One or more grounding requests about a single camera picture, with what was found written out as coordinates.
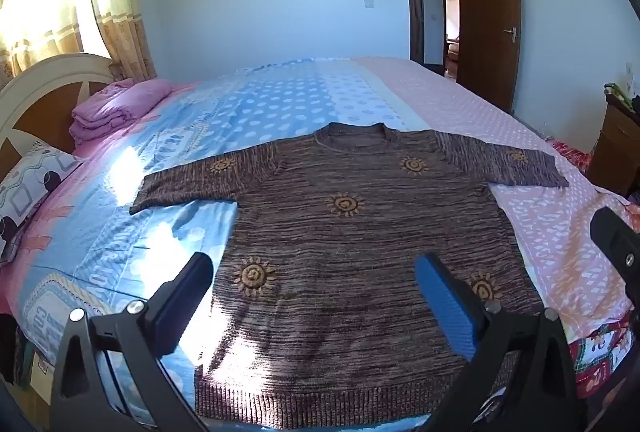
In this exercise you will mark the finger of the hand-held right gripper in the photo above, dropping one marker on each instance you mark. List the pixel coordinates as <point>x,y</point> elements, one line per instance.
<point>612,237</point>

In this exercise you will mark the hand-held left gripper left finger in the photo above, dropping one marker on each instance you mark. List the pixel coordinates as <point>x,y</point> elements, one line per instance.
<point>172,312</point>

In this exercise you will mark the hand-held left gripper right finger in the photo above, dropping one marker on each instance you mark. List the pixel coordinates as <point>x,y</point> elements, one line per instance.
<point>447,307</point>

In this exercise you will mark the brown knit sweater sun pattern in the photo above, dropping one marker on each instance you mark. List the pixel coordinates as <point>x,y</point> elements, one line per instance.
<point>345,232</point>

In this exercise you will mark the wooden cabinet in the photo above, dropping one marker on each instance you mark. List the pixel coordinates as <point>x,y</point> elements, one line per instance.
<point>617,147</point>

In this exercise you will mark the green item on cabinet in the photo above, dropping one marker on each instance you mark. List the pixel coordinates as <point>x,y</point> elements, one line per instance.
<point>616,91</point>

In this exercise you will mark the dark cloth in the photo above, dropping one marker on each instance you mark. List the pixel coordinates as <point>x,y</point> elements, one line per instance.
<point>12,347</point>

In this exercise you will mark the patterned pillow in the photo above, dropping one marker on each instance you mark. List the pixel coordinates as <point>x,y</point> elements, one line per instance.
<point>30,192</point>

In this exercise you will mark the folded pink blanket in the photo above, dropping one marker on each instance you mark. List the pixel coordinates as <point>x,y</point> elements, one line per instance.
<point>117,109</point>

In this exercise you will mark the blue and pink bed sheet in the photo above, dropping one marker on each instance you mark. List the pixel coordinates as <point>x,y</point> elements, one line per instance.
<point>280,102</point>

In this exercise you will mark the brown wooden door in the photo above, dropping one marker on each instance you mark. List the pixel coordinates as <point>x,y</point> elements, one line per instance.
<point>487,22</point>

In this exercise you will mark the white and wood headboard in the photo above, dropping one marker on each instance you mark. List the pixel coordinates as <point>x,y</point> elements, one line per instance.
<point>47,87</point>

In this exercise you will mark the white wall socket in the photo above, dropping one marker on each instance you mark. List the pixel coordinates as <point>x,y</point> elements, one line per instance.
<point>629,77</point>

